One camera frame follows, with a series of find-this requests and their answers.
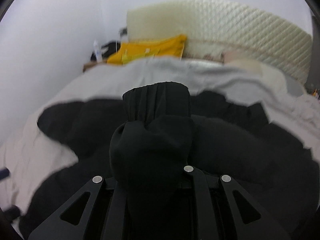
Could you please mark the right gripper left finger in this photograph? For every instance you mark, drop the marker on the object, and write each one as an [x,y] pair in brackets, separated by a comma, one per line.
[96,211]

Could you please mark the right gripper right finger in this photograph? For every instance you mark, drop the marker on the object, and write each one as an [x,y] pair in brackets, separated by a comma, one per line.
[225,210]

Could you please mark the black large jacket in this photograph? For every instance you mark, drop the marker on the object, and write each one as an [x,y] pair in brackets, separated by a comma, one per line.
[145,140]

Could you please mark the grey bed sheet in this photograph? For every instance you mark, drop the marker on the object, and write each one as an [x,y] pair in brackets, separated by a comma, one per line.
[35,157]

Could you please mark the patchwork pillow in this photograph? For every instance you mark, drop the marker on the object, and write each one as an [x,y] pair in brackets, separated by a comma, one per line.
[237,59]

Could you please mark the wooden nightstand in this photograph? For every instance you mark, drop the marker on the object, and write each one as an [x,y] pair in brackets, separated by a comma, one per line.
[91,64]

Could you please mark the white plastic bottle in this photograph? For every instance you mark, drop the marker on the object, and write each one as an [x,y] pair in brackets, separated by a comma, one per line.
[97,51]

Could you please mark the black item on nightstand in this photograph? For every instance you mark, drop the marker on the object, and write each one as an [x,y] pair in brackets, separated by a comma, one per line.
[107,50]

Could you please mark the yellow pillow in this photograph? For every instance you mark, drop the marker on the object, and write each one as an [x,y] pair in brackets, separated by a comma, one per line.
[132,51]

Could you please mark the cream quilted headboard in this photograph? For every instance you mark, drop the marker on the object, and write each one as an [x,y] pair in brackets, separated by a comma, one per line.
[215,26]

